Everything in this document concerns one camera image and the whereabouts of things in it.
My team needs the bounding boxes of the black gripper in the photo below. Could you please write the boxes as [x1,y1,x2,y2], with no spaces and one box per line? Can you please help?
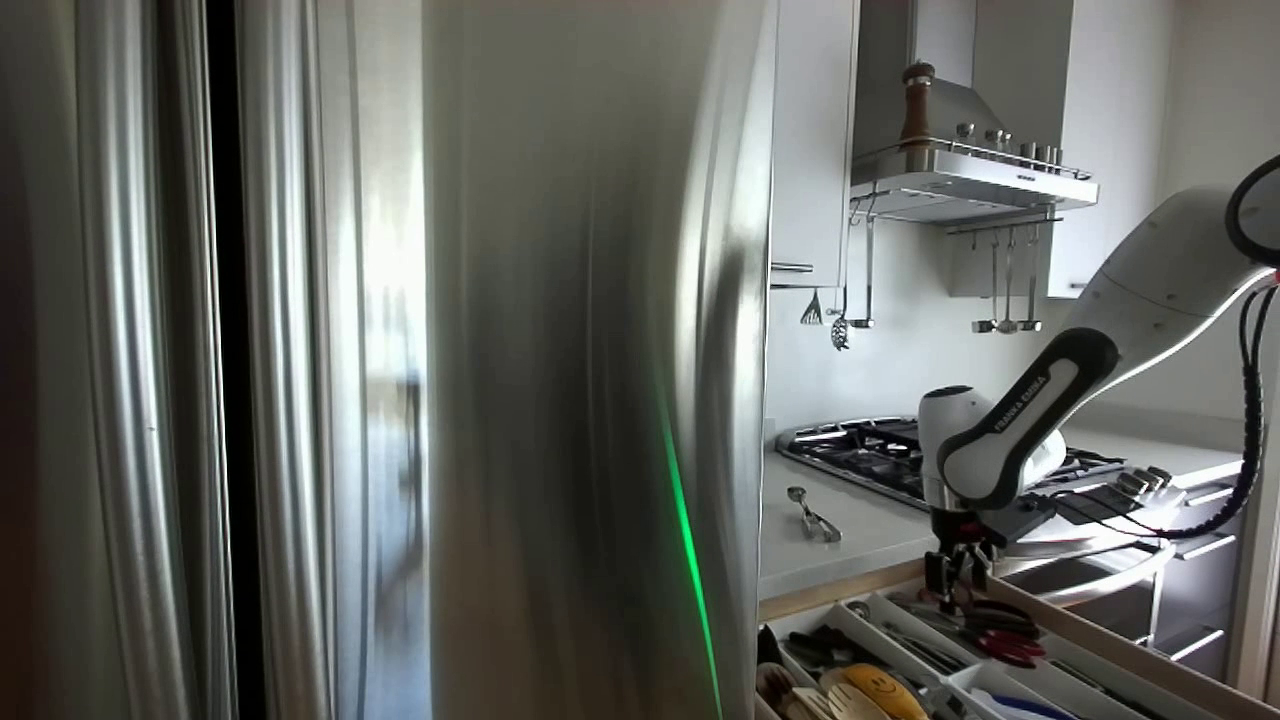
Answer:
[928,500,1007,622]

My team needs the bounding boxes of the red handled scissors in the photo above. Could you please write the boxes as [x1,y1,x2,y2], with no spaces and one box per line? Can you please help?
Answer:
[968,614,1052,670]

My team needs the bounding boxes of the metal ice cream scoop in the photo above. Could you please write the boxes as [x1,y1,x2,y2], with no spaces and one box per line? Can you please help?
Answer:
[781,481,846,547]

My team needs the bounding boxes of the wooden drawer with dark front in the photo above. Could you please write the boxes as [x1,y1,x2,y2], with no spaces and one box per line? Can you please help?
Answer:
[750,553,1280,720]

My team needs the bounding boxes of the white cutlery tray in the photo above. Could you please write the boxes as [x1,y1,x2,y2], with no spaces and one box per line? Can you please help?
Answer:
[761,585,1202,720]

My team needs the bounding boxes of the white and blue peeler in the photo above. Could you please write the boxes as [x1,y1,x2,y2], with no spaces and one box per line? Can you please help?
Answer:
[974,682,1075,720]

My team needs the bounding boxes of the yellow smiley face spatula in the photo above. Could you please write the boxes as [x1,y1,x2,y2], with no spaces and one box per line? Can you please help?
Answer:
[816,658,937,720]

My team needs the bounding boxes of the stainless gas stove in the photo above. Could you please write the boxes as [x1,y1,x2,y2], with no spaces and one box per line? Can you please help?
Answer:
[773,411,1265,670]

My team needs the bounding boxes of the hanging metal measuring spoon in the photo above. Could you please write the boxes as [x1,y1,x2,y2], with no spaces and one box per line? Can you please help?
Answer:
[970,224,1000,340]
[996,224,1024,334]
[1015,224,1048,334]

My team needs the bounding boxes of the stainless range hood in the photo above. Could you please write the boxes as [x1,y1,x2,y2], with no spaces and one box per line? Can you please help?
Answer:
[846,0,1105,232]

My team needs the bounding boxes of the brown pepper mill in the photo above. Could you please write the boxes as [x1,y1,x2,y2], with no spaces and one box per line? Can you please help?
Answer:
[894,57,938,160]

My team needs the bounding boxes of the stainless steel refrigerator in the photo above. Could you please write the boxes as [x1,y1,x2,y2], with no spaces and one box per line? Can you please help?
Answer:
[0,0,781,720]

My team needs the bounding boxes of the black handled kitchen shears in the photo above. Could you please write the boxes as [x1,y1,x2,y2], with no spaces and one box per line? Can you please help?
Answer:
[980,597,1048,638]

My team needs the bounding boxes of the black handled metal spreader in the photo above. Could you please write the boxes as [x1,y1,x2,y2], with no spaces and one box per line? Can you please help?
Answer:
[781,618,877,674]

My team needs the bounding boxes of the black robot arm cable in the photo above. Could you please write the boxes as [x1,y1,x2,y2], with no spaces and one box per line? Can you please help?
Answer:
[1140,281,1271,544]

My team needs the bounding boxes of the white wall cabinet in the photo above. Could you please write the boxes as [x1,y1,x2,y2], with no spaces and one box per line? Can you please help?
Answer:
[766,0,862,291]

